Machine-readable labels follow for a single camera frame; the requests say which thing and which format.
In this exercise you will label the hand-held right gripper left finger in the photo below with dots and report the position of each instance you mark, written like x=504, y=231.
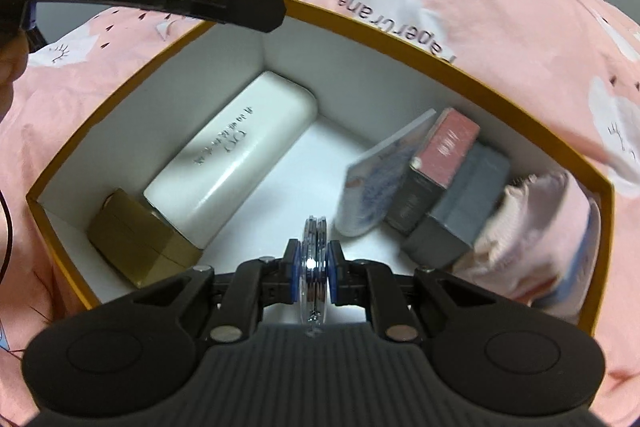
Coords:
x=294, y=277

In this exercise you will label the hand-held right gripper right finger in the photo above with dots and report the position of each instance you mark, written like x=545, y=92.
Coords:
x=336, y=277

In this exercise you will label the round silver compact mirror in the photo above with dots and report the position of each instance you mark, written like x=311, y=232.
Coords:
x=314, y=267

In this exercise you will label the white printed booklet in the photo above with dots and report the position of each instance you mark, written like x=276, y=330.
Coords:
x=365, y=187

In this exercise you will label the long white box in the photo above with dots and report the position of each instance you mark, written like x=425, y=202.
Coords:
x=235, y=157

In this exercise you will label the orange cardboard box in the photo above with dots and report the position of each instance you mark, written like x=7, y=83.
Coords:
x=350, y=82

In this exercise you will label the grey box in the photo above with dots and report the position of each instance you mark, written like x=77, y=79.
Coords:
x=465, y=207

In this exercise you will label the gold box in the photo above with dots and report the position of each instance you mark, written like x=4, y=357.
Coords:
x=135, y=242

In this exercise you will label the dark box with pink face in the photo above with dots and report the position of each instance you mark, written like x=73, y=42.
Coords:
x=445, y=147

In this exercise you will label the pink fabric pouch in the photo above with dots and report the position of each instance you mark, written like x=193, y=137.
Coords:
x=530, y=232

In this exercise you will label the pink card holder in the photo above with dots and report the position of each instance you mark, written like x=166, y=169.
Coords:
x=575, y=287

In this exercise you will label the person's left hand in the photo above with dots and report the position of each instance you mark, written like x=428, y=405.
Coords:
x=12, y=67

